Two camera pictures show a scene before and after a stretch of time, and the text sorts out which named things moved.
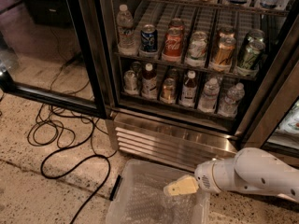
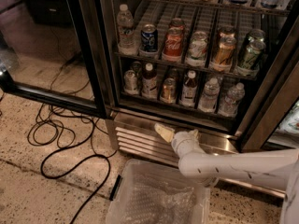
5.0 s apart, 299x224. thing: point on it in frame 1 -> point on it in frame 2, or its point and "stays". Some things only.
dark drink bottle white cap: x=189 y=91 stays
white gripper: x=204 y=177 -> x=184 y=139
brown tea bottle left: x=149 y=83 stays
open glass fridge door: x=47 y=49 stays
